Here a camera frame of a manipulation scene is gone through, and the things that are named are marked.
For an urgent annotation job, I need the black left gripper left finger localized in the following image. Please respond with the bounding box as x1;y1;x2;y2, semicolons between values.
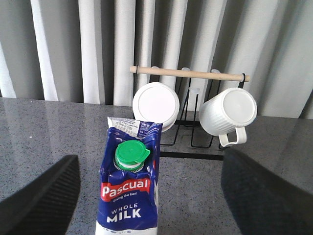
0;155;81;235

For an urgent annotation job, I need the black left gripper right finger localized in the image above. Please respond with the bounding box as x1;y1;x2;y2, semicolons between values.
221;150;313;235

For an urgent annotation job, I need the Pascual whole milk carton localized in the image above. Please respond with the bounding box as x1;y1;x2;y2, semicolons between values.
95;117;162;235

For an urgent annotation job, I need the white ribbed mug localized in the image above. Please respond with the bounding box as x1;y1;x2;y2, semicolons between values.
199;88;257;147

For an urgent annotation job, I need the white smiley face mug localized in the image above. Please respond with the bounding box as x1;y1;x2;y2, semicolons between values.
132;82;179;132

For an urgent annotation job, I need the grey pleated curtain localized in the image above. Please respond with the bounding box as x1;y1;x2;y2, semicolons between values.
0;0;313;119

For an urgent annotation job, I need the black wire mug rack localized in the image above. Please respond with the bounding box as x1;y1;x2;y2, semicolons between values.
129;65;250;162

